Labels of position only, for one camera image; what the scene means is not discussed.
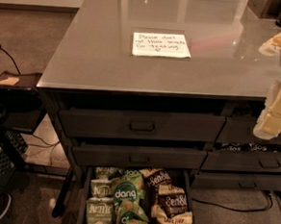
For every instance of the dark bottom right drawer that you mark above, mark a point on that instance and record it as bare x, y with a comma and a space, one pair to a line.
237, 181

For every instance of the open bottom left drawer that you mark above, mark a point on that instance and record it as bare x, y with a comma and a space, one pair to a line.
180, 178

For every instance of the brown sea salt chip bag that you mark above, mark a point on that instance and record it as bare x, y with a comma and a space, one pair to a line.
172, 200
171, 215
155, 177

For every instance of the white handwritten paper note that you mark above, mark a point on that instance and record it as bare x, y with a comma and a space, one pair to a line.
160, 45

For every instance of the green kettle chip bag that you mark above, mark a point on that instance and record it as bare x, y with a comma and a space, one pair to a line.
101, 188
100, 210
105, 173

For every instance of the yellow sticky note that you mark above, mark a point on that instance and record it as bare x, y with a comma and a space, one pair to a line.
10, 81

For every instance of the dark middle right drawer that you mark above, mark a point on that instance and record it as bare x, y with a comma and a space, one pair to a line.
245, 161

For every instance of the dark top right drawer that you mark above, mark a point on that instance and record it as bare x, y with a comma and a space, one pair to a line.
240, 130

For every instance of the dark middle left drawer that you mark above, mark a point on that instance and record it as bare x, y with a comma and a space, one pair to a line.
129, 156

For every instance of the black side tray table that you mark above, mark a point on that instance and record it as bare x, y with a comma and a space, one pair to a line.
22, 103

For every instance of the dark drawer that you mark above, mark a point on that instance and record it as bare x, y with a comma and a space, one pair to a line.
240, 130
129, 156
141, 125
237, 181
245, 161

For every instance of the dark top left drawer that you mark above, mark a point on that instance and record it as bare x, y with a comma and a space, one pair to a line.
141, 125

